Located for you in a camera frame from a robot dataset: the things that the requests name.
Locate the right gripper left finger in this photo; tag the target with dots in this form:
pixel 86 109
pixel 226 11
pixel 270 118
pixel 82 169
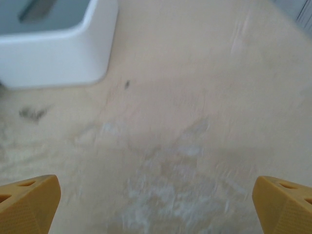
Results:
pixel 29 207

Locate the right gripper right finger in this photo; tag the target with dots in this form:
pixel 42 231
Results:
pixel 285 209

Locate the white box with grey top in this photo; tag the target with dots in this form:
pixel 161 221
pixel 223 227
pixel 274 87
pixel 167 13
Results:
pixel 61 56

